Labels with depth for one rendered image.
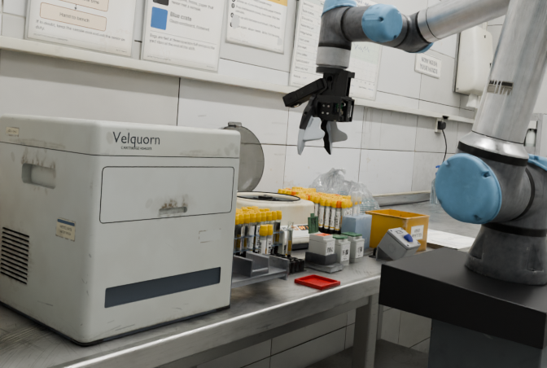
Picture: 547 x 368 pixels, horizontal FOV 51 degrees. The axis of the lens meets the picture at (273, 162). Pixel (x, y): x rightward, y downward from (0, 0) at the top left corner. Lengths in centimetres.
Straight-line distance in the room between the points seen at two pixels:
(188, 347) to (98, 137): 34
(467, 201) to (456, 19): 42
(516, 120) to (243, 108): 108
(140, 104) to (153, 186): 80
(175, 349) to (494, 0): 85
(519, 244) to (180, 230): 61
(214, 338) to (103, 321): 19
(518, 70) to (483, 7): 25
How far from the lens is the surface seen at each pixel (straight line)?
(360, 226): 151
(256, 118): 195
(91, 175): 78
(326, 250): 131
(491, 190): 98
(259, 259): 109
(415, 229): 163
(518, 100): 101
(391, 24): 122
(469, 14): 124
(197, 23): 175
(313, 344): 245
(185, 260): 90
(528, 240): 115
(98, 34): 154
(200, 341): 91
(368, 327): 139
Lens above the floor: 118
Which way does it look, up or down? 3 degrees down
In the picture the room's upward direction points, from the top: 4 degrees clockwise
